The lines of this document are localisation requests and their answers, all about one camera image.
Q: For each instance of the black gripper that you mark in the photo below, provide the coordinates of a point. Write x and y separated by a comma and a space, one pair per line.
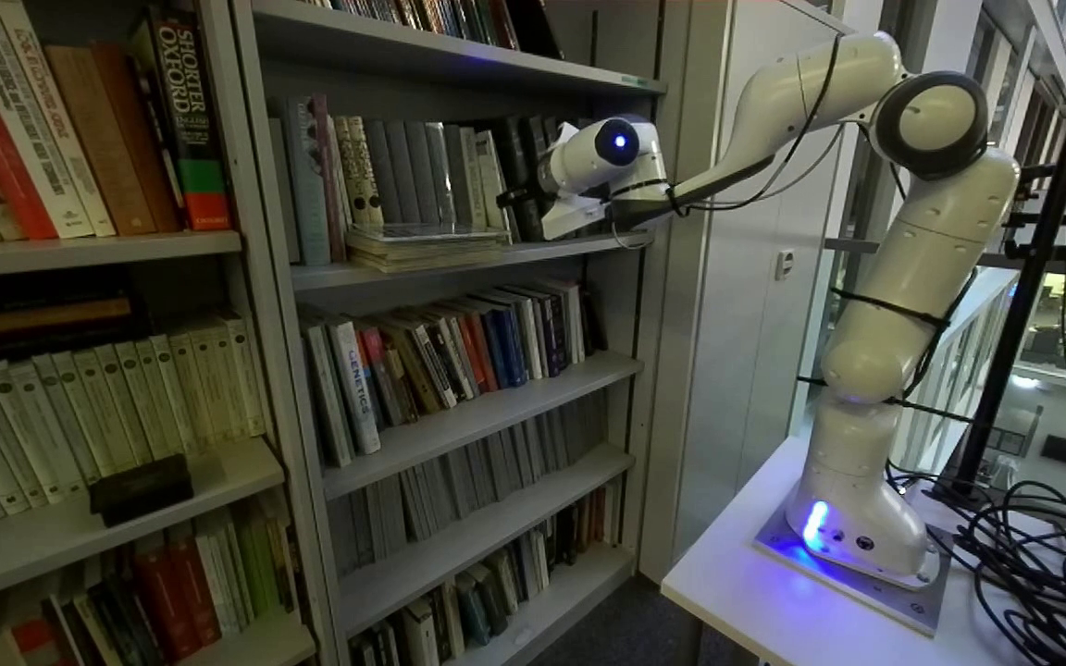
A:
524, 198

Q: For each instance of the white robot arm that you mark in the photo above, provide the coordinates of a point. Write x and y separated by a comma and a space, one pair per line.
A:
960, 191

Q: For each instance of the stack of thin flat books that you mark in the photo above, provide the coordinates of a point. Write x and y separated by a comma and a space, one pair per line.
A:
379, 251

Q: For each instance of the black box on shelf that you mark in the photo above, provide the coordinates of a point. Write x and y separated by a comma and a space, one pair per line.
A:
143, 491

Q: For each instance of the grey metal bookshelf right unit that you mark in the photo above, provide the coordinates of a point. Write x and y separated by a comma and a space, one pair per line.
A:
465, 435

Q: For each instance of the grey metal bookshelf unit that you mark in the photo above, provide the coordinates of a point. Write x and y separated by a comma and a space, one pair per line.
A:
465, 435
119, 352

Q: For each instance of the dark book with green base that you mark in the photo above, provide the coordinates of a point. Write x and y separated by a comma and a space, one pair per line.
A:
170, 61

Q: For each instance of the brown hardcover book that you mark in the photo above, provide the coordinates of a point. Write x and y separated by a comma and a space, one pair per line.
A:
117, 137

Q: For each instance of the grey metal bookshelf left unit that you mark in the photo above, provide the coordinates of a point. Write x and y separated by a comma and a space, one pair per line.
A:
119, 352

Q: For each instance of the black metal stand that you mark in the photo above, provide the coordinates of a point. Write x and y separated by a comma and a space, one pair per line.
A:
1047, 220

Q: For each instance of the white table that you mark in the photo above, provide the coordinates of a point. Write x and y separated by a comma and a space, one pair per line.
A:
1004, 586

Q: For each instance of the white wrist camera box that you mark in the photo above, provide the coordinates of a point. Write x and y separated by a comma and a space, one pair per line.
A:
566, 214

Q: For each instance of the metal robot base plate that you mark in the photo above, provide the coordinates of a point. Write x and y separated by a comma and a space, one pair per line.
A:
854, 572

